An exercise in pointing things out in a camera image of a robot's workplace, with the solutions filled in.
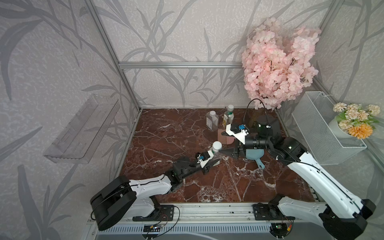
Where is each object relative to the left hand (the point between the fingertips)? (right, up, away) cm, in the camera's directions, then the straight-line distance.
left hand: (217, 156), depth 73 cm
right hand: (+1, +10, -10) cm, 14 cm away
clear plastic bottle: (-1, +3, -9) cm, 10 cm away
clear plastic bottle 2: (+11, +23, +25) cm, 36 cm away
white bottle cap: (-1, +7, -12) cm, 14 cm away
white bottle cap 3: (0, +23, +24) cm, 33 cm away
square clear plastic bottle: (0, +18, +28) cm, 33 cm away
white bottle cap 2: (+11, +26, +20) cm, 35 cm away
